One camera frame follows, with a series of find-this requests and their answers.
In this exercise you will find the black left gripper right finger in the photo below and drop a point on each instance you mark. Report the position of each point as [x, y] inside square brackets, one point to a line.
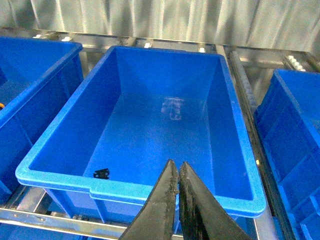
[201, 215]

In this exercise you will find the blue source bin with buttons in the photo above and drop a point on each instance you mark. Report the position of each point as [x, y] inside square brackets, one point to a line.
[37, 77]

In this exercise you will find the blue middle empty bin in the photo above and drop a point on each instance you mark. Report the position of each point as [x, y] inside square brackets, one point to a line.
[137, 109]

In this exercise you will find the blue target bin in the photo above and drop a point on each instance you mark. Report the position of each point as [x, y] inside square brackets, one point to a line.
[288, 124]

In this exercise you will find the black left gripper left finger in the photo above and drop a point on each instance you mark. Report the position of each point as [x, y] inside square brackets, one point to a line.
[156, 218]

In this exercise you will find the metal front shelf rail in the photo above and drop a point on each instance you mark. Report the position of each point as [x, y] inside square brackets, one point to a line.
[61, 224]

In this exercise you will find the small black clip in bin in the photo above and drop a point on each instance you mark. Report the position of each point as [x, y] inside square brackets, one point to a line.
[102, 174]

